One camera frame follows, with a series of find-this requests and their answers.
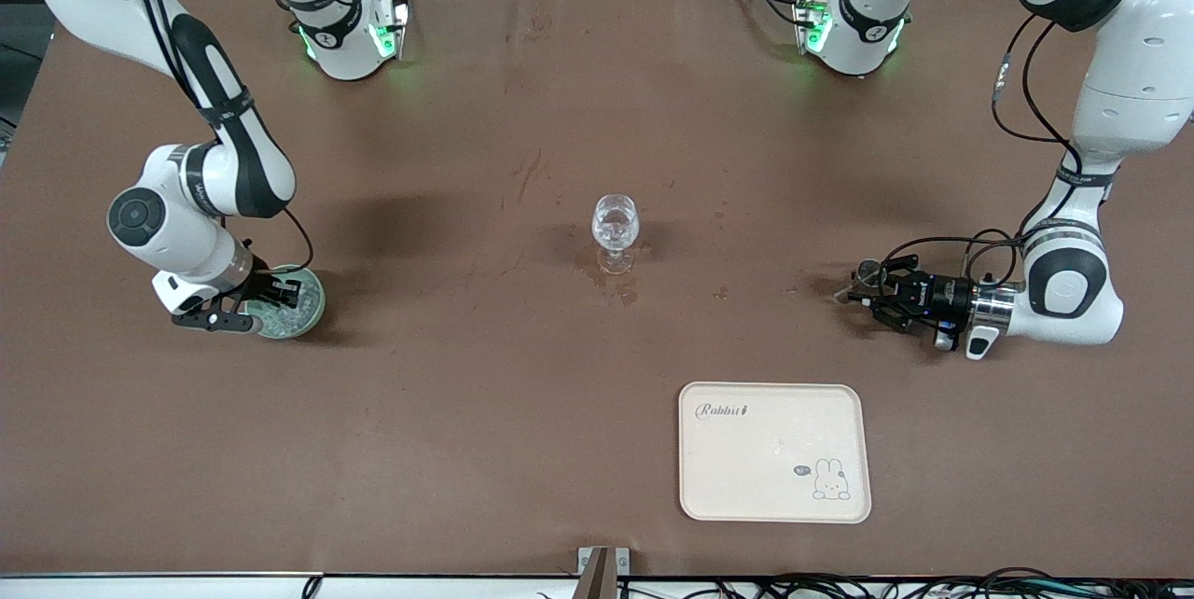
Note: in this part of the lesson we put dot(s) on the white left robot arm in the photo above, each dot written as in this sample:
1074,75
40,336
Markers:
1063,291

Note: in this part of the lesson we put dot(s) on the clear ice cubes pile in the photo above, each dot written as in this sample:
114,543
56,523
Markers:
289,321

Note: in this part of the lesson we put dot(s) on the metal double jigger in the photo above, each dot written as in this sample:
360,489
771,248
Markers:
869,271

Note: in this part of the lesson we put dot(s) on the clear stemmed wine glass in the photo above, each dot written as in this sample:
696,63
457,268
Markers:
616,226

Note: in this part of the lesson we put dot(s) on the brown table cover sheet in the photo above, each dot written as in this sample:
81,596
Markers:
466,440

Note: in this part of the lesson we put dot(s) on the cream rabbit print tray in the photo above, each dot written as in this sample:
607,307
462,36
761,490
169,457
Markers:
746,478

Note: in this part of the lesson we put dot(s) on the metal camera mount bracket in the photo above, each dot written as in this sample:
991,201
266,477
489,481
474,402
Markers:
588,562

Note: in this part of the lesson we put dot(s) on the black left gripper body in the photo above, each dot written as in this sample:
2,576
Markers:
940,291

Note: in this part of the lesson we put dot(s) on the pale green ceramic bowl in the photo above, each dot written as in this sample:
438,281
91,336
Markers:
314,312

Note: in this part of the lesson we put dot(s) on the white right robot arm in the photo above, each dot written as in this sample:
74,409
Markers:
187,235

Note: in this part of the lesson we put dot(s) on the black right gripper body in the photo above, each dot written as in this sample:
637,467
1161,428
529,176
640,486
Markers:
264,285

